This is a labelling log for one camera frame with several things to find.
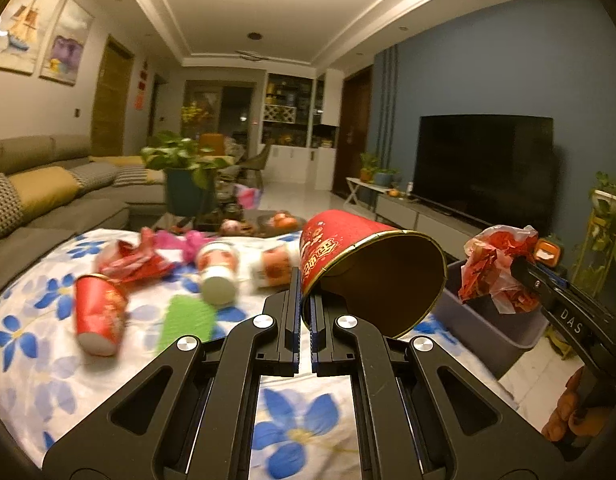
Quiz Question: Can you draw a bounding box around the red paper cup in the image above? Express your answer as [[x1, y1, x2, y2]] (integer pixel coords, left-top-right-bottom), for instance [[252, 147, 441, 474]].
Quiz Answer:
[[74, 274, 128, 358]]

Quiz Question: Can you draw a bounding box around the white folding side table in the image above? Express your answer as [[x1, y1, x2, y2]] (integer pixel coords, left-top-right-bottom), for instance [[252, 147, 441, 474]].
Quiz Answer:
[[345, 177, 388, 210]]

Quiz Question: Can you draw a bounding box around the large red paper bucket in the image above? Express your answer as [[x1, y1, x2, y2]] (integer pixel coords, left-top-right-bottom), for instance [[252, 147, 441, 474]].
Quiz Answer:
[[299, 209, 447, 338]]

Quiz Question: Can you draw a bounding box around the orange retro clock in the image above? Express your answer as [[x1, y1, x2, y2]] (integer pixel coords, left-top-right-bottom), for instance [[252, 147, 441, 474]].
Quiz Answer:
[[534, 237, 563, 269]]

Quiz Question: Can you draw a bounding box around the grey tv cabinet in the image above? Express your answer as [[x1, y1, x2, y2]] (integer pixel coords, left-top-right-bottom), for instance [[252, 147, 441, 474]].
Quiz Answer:
[[375, 194, 483, 260]]

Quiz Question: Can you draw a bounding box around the sailboat painting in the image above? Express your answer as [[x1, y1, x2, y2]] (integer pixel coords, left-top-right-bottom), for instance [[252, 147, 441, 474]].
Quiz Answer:
[[0, 0, 60, 75]]

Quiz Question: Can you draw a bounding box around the purple abstract painting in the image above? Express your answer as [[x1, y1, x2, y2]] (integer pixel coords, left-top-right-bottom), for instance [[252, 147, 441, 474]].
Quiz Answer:
[[40, 0, 94, 86]]

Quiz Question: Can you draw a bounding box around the red white plastic bag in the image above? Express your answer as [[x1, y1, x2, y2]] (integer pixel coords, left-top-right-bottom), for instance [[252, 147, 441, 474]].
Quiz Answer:
[[94, 228, 176, 285]]

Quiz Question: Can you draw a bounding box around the small pink wrapper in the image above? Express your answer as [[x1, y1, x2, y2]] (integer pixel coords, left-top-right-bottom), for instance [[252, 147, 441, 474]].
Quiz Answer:
[[154, 230, 215, 263]]

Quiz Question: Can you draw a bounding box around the wooden door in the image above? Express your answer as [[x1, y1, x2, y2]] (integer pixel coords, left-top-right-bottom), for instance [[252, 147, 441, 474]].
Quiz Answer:
[[90, 36, 134, 156]]

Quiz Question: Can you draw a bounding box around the grey sectional sofa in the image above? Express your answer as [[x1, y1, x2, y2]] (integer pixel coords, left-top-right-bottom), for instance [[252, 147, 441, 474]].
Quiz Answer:
[[0, 134, 166, 296]]

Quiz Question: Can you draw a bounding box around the floral blue white tablecloth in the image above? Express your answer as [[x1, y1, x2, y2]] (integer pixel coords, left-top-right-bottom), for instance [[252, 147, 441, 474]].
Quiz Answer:
[[0, 227, 520, 480]]

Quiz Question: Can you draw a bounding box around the fruit plate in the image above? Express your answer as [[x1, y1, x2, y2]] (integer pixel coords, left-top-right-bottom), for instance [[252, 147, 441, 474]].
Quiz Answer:
[[256, 210, 306, 237]]

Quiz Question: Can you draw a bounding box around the red wrapper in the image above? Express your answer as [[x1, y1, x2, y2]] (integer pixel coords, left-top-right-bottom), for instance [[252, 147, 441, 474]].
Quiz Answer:
[[458, 226, 539, 314]]

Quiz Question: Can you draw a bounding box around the tall plant on stand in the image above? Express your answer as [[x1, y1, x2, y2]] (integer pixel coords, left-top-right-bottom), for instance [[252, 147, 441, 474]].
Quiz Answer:
[[572, 171, 616, 297]]

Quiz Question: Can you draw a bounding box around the black flat television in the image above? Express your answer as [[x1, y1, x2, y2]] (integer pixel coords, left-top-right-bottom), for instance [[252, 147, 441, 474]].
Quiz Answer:
[[412, 114, 560, 234]]

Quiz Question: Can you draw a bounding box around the yellow cushion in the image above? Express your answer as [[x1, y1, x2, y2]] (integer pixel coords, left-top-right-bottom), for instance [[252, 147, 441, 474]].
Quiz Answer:
[[9, 166, 80, 223]]

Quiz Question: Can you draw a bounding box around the green potted plant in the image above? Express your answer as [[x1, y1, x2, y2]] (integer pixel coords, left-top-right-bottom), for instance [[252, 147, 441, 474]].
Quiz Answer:
[[140, 130, 233, 218]]

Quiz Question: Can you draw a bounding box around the houndstooth cushion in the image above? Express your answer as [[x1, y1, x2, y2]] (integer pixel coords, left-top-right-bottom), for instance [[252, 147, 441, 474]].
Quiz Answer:
[[0, 174, 24, 240]]

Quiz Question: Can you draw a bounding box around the orange white cup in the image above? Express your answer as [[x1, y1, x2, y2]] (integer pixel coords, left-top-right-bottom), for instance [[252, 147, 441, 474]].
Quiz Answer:
[[250, 243, 299, 288], [196, 242, 238, 309]]

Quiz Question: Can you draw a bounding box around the right hand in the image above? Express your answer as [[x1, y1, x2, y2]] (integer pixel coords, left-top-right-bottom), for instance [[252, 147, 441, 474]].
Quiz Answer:
[[541, 366, 613, 442]]

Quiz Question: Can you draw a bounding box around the dark grey trash bin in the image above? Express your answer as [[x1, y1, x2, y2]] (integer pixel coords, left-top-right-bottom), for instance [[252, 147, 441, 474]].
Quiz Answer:
[[432, 261, 549, 379]]

